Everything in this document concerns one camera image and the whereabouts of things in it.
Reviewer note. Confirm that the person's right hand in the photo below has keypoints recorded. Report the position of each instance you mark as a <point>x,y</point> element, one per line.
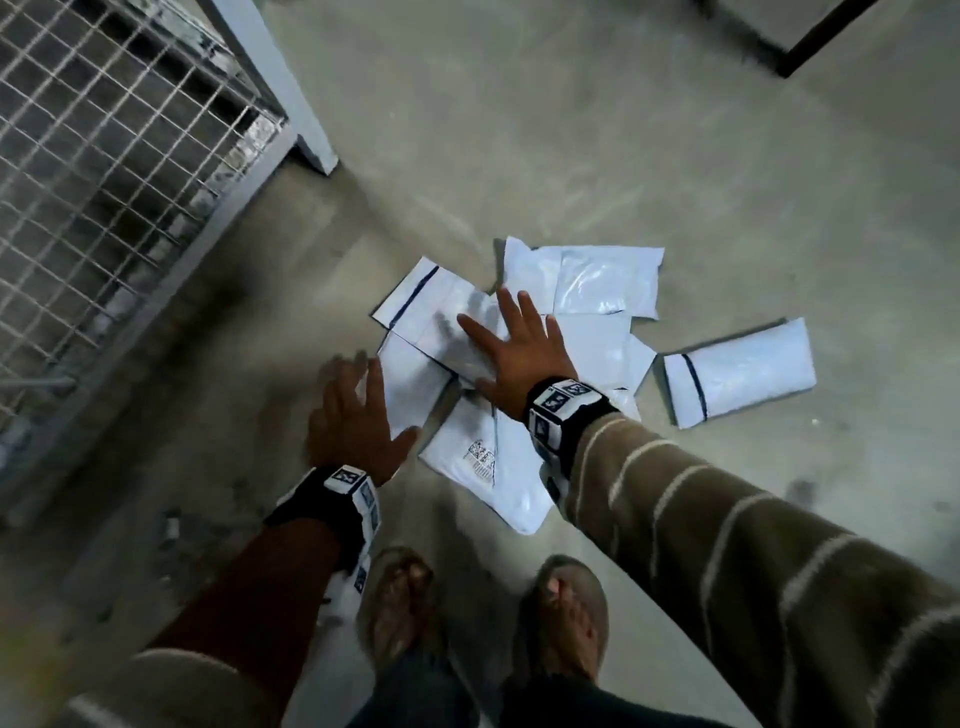
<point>529,360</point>

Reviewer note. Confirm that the person's left hand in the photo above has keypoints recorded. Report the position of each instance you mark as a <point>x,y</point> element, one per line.
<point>356,435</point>

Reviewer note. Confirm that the pile of white mailer packets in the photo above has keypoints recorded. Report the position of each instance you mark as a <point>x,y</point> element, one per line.
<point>592,277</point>

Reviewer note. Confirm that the person's left forearm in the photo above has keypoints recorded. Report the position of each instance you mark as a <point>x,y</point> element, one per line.
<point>240,615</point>

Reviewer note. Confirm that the person's right forearm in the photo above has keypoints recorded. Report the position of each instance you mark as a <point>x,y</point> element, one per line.
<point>750,585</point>

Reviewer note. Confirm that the person's right foot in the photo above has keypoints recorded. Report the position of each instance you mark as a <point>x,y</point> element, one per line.
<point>562,622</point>

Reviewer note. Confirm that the person's left leg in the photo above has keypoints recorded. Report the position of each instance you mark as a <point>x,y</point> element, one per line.
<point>412,694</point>

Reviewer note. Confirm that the person's leg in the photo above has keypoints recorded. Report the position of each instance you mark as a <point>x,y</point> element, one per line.
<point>412,694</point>
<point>585,705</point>

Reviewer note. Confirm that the person's right leg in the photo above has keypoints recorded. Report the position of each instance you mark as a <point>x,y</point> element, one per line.
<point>585,705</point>

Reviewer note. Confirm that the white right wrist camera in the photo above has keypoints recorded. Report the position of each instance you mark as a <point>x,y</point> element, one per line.
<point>555,487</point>

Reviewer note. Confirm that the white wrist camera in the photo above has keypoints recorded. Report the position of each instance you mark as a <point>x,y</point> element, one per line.
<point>555,487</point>
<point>346,592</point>

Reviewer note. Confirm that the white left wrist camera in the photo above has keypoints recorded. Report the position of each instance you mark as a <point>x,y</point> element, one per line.
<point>346,592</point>

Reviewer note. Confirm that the black metal frame table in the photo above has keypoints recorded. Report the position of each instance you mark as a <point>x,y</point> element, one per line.
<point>817,41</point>

